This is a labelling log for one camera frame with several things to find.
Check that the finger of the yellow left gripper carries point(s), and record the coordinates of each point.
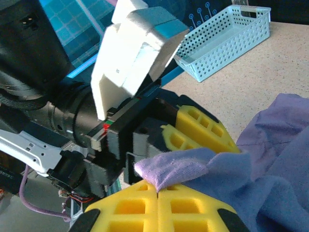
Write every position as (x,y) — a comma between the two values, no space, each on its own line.
(176,140)
(207,130)

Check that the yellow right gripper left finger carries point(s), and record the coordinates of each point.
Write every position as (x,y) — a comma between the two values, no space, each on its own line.
(130,210)

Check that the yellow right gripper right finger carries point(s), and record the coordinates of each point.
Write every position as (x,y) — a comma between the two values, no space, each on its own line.
(193,210)

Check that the purple t-shirt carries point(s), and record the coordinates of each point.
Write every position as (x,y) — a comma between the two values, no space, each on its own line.
(277,145)

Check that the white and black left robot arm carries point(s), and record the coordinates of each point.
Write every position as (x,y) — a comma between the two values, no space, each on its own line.
(29,149)

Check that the blue table edge strip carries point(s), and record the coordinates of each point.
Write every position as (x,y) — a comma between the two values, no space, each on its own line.
(171,75)

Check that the pale blue perforated plastic basket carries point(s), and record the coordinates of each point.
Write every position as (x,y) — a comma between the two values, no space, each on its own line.
(217,43)

